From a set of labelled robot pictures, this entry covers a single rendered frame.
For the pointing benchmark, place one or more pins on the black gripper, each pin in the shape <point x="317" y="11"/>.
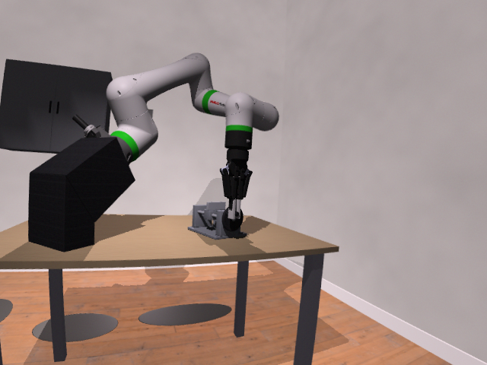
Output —
<point x="235" y="178"/>

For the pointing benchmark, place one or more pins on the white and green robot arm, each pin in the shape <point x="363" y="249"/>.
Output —
<point x="137" y="132"/>

